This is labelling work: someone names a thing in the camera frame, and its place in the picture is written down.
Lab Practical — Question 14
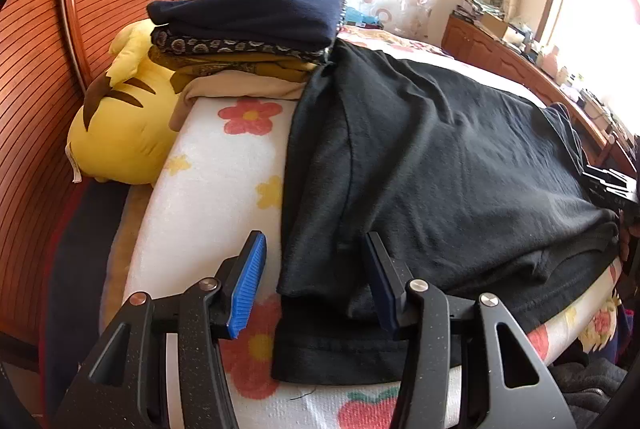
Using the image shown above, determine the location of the navy folded garment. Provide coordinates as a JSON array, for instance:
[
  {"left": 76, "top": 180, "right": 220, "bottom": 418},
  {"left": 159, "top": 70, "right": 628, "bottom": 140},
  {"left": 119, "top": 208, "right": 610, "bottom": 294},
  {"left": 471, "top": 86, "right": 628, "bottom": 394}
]
[{"left": 146, "top": 0, "right": 345, "bottom": 50}]

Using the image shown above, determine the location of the mustard folded garment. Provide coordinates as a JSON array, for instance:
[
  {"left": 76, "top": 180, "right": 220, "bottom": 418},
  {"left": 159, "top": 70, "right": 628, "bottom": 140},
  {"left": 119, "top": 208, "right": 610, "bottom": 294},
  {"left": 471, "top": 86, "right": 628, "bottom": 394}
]
[{"left": 148, "top": 46, "right": 318, "bottom": 93}]

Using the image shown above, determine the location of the beige folded garment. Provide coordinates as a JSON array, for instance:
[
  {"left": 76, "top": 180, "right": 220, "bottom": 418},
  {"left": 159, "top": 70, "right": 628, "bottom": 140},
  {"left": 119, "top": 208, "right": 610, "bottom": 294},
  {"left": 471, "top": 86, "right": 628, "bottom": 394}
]
[{"left": 169, "top": 70, "right": 306, "bottom": 131}]

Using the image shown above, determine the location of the white flower print towel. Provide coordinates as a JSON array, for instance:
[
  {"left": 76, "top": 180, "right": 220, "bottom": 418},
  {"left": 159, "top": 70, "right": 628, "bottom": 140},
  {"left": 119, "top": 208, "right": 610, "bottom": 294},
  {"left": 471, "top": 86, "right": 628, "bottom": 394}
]
[{"left": 121, "top": 94, "right": 624, "bottom": 429}]

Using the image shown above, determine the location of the patterned folded garment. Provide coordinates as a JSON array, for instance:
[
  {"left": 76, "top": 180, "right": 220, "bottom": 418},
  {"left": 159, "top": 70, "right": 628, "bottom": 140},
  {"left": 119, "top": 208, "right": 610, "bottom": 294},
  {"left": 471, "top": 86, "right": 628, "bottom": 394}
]
[{"left": 151, "top": 26, "right": 330, "bottom": 62}]

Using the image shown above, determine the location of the stack of papers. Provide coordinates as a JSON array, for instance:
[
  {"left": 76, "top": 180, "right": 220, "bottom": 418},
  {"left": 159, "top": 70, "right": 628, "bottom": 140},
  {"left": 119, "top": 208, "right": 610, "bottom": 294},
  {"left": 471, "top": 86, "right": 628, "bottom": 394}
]
[{"left": 454, "top": 0, "right": 506, "bottom": 21}]

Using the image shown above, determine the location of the black printed t-shirt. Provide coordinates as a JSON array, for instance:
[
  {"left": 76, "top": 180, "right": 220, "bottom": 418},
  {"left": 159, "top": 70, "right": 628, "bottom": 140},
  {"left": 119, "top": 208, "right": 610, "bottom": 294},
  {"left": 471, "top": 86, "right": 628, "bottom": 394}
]
[{"left": 271, "top": 40, "right": 618, "bottom": 386}]

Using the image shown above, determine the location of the window with wooden frame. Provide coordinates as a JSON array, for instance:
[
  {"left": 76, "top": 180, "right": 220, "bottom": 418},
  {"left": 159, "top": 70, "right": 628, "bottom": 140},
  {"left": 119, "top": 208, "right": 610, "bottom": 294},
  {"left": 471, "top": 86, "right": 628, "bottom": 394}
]
[{"left": 542, "top": 0, "right": 639, "bottom": 134}]

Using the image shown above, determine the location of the cardboard box on cabinet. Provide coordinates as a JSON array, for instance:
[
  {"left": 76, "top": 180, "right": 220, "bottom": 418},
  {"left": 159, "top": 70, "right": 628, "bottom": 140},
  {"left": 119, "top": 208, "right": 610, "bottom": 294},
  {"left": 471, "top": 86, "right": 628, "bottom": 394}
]
[{"left": 480, "top": 13, "right": 509, "bottom": 39}]

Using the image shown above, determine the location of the pink bottle on cabinet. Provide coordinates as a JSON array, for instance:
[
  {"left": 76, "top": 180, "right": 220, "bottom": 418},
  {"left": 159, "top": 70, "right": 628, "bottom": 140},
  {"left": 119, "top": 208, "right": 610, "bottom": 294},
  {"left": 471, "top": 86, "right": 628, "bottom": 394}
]
[{"left": 538, "top": 46, "right": 559, "bottom": 79}]

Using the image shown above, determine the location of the yellow pikachu plush toy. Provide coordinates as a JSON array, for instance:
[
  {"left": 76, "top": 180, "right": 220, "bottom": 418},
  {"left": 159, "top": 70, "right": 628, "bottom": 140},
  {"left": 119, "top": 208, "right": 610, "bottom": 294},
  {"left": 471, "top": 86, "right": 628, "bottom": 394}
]
[{"left": 65, "top": 20, "right": 178, "bottom": 186}]

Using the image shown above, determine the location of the wooden low cabinet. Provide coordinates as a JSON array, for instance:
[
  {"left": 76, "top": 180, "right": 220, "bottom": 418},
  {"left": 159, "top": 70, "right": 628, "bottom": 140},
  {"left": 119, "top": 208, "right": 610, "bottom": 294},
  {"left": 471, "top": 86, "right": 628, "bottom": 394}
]
[{"left": 442, "top": 13, "right": 637, "bottom": 177}]

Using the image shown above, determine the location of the blue tissue package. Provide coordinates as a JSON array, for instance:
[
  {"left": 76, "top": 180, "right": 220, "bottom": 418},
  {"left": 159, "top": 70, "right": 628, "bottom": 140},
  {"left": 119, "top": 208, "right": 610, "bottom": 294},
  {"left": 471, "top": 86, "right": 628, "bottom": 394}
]
[{"left": 343, "top": 7, "right": 383, "bottom": 30}]

